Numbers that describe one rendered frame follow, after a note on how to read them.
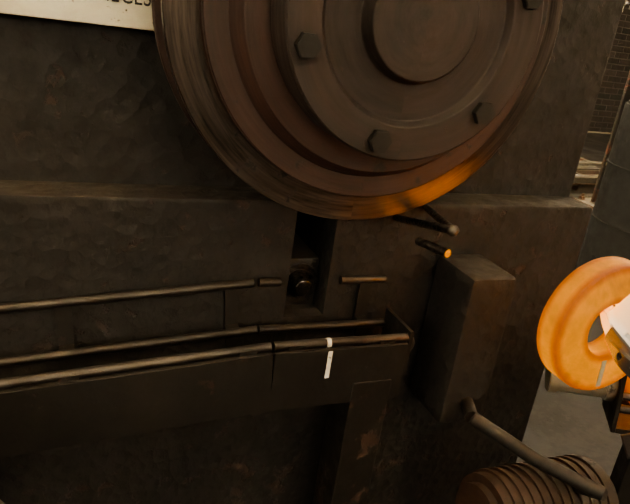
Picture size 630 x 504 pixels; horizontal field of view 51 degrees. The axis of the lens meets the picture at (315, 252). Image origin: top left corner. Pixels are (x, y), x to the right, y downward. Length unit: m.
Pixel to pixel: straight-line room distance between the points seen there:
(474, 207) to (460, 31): 0.37
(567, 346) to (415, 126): 0.29
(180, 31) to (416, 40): 0.23
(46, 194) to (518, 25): 0.55
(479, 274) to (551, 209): 0.21
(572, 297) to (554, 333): 0.04
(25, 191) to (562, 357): 0.63
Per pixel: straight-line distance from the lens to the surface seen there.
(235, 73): 0.68
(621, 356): 0.74
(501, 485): 1.00
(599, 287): 0.75
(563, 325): 0.74
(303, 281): 0.92
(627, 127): 3.49
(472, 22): 0.69
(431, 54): 0.67
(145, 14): 0.81
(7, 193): 0.81
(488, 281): 0.93
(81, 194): 0.81
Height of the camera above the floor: 1.12
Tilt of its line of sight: 21 degrees down
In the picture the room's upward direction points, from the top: 8 degrees clockwise
